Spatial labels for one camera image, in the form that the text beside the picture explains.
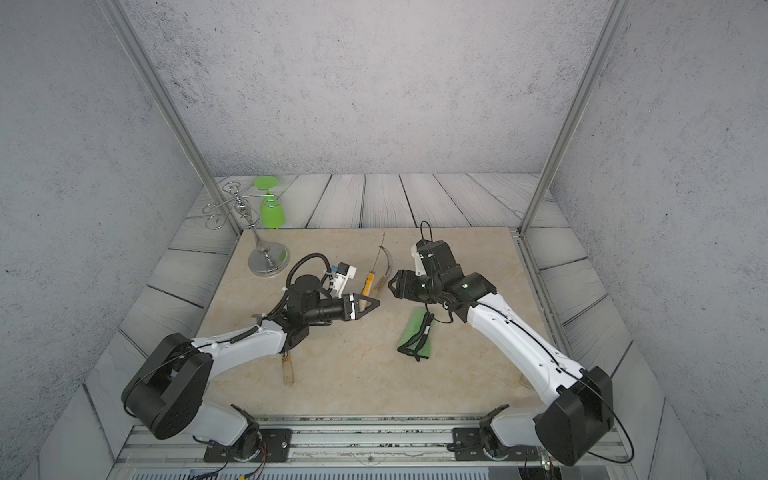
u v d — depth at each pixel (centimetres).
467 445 72
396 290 69
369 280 79
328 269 75
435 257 56
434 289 58
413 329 90
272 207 108
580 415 39
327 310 71
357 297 75
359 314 74
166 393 43
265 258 111
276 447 73
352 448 74
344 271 76
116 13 70
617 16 70
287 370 85
